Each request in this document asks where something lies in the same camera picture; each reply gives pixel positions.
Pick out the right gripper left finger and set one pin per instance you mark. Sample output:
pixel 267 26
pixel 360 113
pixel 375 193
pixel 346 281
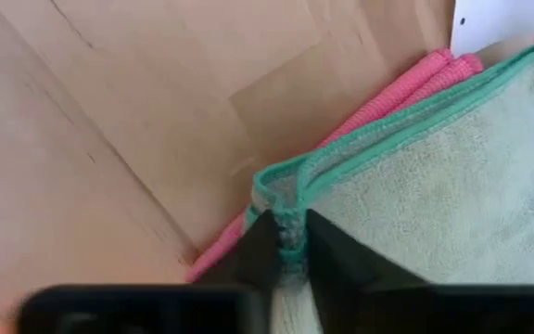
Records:
pixel 253 260

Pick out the pink microfiber towel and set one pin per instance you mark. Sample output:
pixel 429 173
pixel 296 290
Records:
pixel 387 97

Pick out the pale green teal-edged towel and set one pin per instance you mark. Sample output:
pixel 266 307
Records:
pixel 434 185

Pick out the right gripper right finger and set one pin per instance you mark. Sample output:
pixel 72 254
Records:
pixel 341 269

